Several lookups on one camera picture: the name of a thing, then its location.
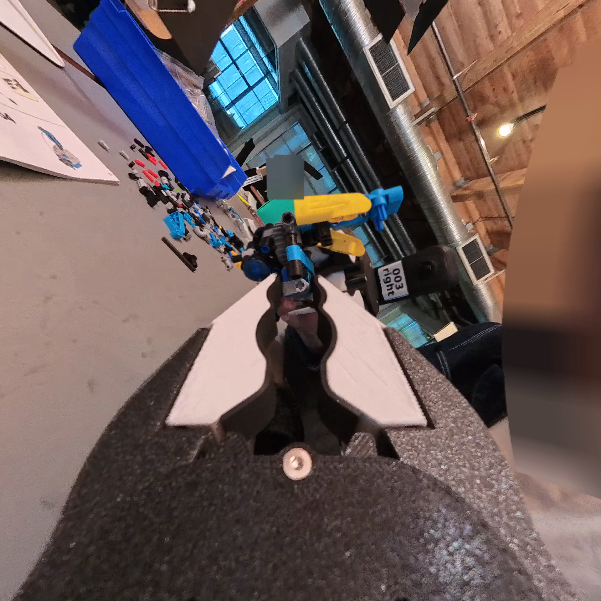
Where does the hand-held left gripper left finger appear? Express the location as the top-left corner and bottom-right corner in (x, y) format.
(167, 277), (282, 437)

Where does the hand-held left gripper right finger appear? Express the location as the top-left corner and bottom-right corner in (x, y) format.
(315, 275), (429, 442)

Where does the yellow blue brick assembly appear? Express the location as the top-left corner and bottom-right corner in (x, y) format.
(259, 186), (405, 260)

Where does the black blue brick assembly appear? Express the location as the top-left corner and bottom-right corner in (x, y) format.
(240, 214), (320, 303)

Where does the person's right forearm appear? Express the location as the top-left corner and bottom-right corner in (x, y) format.
(418, 322), (510, 429)

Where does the grey desk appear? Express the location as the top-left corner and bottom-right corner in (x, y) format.
(0, 19), (273, 601)

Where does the black axle rod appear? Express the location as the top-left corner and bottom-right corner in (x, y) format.
(161, 236), (201, 274)

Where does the green plastic bin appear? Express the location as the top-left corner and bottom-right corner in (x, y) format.
(259, 198), (303, 226)

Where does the pile of loose brick parts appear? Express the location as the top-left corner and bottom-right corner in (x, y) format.
(97, 136), (259, 273)

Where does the white shirt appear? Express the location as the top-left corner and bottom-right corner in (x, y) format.
(512, 418), (601, 601)

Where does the blue plastic bin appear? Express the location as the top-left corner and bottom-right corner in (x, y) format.
(74, 0), (248, 201)

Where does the clear plastic bag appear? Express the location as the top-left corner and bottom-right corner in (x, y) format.
(160, 57), (203, 102)

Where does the building instruction booklet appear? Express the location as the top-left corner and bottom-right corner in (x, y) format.
(0, 52), (120, 184)

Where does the white stand base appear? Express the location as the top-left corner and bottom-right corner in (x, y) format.
(0, 0), (64, 68)

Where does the silver ventilation duct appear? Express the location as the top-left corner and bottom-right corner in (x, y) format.
(320, 0), (504, 322)

